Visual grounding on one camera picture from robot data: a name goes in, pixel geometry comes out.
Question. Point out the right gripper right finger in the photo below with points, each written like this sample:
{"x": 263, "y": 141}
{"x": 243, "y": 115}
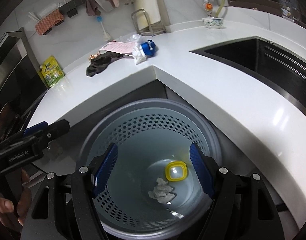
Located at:
{"x": 224, "y": 219}

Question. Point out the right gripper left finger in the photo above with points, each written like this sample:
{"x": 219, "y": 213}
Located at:
{"x": 87, "y": 182}

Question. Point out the checked white paper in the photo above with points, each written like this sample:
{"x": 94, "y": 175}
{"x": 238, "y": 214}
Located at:
{"x": 162, "y": 192}

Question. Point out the yellow plastic lid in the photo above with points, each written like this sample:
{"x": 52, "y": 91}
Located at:
{"x": 176, "y": 171}

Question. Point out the black sock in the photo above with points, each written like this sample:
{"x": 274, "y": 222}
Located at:
{"x": 99, "y": 63}

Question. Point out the pink cardboard box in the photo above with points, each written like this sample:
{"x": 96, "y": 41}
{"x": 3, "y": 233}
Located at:
{"x": 119, "y": 47}

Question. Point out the clear plastic bag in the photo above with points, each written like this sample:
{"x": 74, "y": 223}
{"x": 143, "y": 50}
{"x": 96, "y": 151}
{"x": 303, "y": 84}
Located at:
{"x": 133, "y": 37}

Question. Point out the grey perforated trash bin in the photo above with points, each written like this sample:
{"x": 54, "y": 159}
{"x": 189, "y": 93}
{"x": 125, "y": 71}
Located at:
{"x": 150, "y": 133}

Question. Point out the black kitchen sink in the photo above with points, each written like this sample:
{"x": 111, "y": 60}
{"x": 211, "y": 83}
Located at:
{"x": 273, "y": 65}

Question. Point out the person left hand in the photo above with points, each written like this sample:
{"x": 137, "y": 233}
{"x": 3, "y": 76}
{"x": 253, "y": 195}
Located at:
{"x": 11, "y": 217}

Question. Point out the black oven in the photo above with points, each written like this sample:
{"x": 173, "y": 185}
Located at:
{"x": 22, "y": 86}

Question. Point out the yellow green refill pouch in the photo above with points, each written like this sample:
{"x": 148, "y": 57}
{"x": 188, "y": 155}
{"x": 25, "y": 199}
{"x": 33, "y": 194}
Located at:
{"x": 51, "y": 71}

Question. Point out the red white candy wrapper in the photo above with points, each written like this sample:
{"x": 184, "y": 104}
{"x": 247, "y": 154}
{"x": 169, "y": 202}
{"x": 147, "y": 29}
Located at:
{"x": 93, "y": 56}

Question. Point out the orange patterned dish cloth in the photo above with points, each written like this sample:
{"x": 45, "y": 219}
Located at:
{"x": 49, "y": 21}

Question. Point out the blue white bottle brush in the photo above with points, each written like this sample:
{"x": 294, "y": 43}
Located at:
{"x": 106, "y": 35}

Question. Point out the brown hanging rag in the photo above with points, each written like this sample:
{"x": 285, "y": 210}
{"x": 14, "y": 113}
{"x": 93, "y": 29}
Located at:
{"x": 92, "y": 8}

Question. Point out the steel cutting board rack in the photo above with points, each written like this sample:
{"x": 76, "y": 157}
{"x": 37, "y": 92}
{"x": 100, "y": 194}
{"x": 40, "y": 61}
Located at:
{"x": 143, "y": 26}

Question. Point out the white cutting board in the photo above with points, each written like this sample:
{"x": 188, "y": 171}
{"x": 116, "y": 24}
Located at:
{"x": 145, "y": 2}

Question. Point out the patterned ceramic bowl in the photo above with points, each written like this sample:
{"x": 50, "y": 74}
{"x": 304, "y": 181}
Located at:
{"x": 213, "y": 22}

